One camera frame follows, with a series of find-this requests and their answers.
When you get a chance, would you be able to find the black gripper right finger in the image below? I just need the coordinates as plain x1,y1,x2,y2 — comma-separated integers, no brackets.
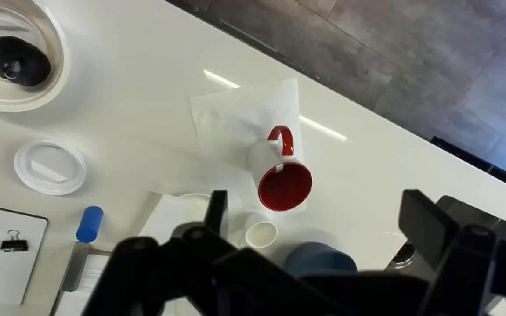
397,188,506,316

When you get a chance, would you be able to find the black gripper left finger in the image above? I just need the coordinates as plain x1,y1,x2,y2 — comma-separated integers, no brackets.
82,190,348,316

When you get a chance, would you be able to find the white serviette stack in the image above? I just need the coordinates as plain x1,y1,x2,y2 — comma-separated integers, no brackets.
67,253,112,316

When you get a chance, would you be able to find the grey serviette holder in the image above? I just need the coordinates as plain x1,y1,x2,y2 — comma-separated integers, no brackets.
49,241,114,316

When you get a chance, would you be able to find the flat white paper serviette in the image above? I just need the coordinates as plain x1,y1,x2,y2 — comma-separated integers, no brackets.
188,76,304,167

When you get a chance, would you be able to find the blue cylinder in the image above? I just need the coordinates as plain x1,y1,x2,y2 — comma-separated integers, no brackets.
74,206,105,246

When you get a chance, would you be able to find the small white cup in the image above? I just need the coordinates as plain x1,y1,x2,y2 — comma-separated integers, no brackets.
242,218,279,252

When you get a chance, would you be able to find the round white plastic lid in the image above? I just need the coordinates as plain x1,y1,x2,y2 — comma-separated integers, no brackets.
12,139,89,197

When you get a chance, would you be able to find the blue-grey cup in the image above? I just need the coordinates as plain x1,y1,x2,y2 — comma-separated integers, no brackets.
283,241,360,278

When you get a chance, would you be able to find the white mug red inside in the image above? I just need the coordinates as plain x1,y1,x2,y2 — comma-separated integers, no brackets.
246,125,316,215

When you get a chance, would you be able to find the black round object in bowl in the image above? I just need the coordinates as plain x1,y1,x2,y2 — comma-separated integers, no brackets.
0,36,52,90

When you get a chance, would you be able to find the large white bowl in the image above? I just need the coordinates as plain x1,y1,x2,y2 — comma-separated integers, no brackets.
0,0,72,115

